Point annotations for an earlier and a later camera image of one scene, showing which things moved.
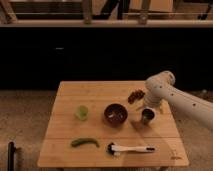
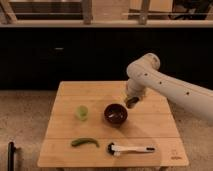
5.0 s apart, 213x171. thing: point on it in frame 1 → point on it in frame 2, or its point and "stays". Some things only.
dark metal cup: [148, 115] → [130, 103]
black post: [11, 155] stays
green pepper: [80, 141] stays
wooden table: [105, 124] stays
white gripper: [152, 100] → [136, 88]
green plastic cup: [82, 112] stays
